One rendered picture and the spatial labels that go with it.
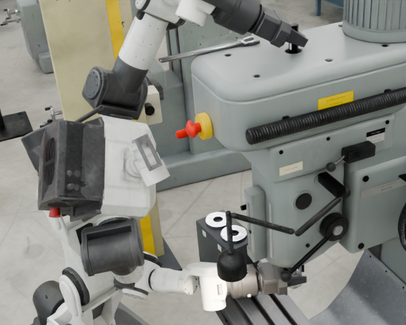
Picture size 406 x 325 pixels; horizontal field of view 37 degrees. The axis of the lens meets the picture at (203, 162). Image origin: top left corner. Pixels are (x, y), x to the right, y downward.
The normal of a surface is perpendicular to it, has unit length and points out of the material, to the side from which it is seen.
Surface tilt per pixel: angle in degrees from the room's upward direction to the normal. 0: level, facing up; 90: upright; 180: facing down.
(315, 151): 90
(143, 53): 94
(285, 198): 90
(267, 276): 1
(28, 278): 0
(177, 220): 0
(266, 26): 90
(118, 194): 58
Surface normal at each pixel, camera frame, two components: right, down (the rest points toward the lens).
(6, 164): -0.07, -0.86
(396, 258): -0.92, 0.25
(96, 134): 0.55, -0.18
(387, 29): -0.24, 0.51
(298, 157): 0.38, 0.44
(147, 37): 0.19, 0.55
